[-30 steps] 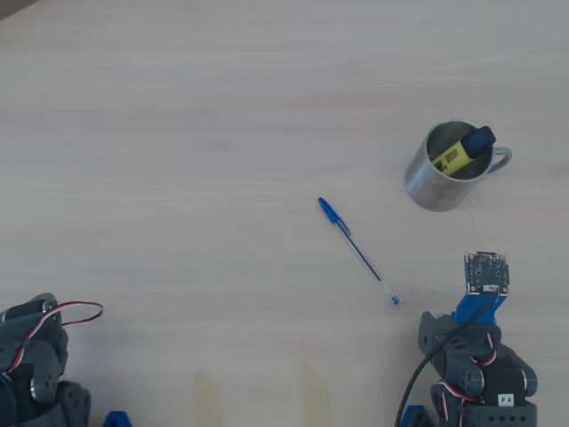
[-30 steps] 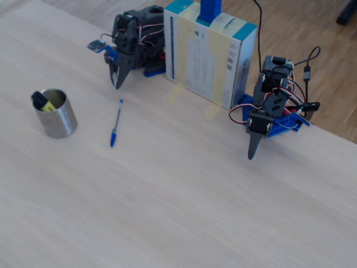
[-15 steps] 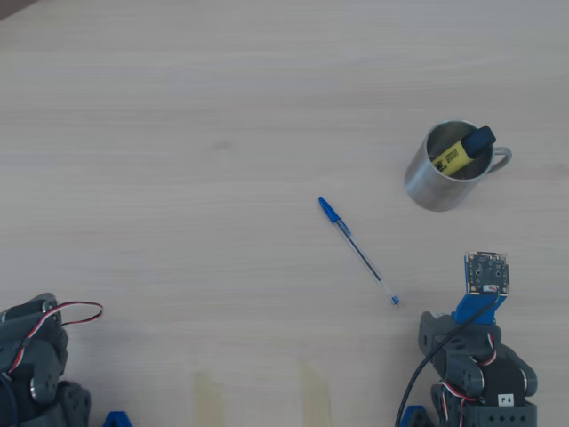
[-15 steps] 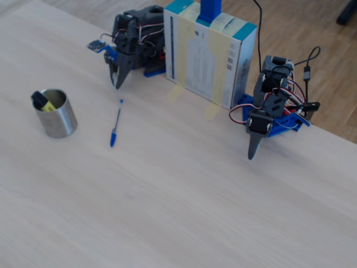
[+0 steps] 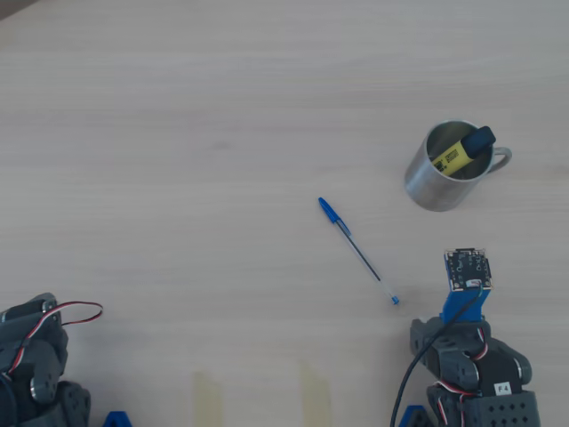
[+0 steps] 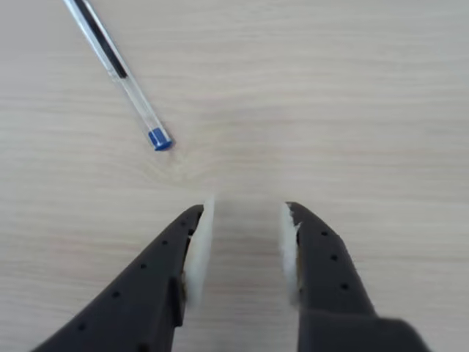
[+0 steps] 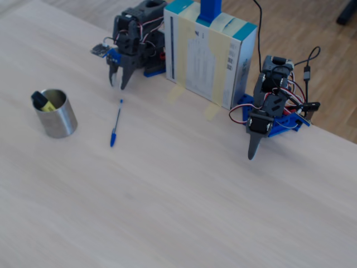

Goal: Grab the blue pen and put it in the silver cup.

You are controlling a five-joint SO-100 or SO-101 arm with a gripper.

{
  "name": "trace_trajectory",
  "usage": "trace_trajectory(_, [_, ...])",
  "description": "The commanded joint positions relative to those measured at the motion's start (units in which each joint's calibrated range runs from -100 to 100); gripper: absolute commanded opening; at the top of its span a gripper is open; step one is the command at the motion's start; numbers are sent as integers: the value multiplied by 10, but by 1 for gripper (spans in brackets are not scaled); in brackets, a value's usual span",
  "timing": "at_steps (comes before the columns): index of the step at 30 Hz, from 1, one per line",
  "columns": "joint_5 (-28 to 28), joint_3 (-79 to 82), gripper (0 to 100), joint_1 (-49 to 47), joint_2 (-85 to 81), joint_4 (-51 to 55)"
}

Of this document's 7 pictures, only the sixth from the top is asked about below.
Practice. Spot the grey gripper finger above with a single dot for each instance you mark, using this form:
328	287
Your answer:
139	293
329	286

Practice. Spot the blue capped ballpoint pen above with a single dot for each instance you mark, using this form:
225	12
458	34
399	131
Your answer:
158	140

